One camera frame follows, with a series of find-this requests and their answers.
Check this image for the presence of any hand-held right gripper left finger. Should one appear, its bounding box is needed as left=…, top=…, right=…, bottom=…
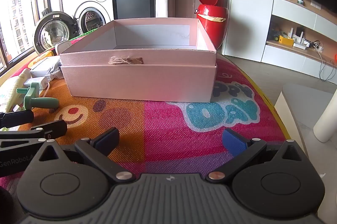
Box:
left=38, top=127, right=133, bottom=184

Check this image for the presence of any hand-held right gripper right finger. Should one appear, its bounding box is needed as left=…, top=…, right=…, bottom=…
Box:
left=206, top=128, right=303, bottom=184

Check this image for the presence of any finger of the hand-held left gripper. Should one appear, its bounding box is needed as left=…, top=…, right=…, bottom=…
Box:
left=0, top=109, right=35, bottom=129
left=0, top=119, right=68, bottom=154

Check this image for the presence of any green plastic handle tool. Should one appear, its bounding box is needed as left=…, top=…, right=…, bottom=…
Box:
left=16, top=82, right=60, bottom=111

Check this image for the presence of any white charger with cable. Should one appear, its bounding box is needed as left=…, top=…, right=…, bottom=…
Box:
left=24, top=76, right=52, bottom=98

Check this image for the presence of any grey white power adapter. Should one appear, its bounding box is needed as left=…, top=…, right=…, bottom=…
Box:
left=30, top=58, right=60, bottom=75

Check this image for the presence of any pink cardboard box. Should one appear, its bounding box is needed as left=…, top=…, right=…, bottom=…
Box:
left=59, top=17, right=218, bottom=104

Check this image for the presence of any colourful printed mat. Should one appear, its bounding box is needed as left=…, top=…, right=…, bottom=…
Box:
left=0, top=36, right=289, bottom=198

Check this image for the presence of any clear bag with black item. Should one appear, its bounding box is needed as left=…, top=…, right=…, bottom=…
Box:
left=47, top=57, right=65, bottom=80

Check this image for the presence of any yellow packet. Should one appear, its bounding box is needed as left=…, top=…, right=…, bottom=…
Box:
left=28, top=52, right=55, bottom=68

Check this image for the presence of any white side table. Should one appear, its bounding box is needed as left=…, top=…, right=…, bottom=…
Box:
left=274, top=83, right=337, bottom=224

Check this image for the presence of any white rounded adapter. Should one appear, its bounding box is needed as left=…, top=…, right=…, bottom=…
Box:
left=55, top=40, right=71, bottom=55

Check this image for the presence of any white cylinder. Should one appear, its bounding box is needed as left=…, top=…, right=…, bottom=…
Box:
left=313, top=92, right=337, bottom=143

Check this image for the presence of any yellow toy block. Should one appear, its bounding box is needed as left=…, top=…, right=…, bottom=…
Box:
left=279, top=36, right=294, bottom=47

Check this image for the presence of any green toy truck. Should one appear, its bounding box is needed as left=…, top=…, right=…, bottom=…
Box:
left=268, top=29, right=281, bottom=42

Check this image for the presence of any red trash bin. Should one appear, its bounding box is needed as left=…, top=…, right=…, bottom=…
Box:
left=195, top=0, right=227, bottom=49

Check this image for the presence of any white washing machine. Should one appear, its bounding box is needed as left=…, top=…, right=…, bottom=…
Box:
left=32, top=0, right=114, bottom=55

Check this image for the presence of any white power strip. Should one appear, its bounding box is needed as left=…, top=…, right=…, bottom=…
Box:
left=293, top=40, right=313, bottom=50

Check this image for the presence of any white router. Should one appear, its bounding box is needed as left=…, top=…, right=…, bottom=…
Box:
left=288, top=27, right=306, bottom=42

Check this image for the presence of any tall white cabinet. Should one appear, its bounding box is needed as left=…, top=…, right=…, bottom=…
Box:
left=221, top=0, right=277, bottom=63

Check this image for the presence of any white shelf unit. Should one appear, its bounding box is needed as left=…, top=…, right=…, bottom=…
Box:
left=262, top=0, right=337, bottom=80

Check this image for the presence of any white cable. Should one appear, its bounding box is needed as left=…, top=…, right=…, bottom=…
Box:
left=313, top=41, right=335, bottom=81

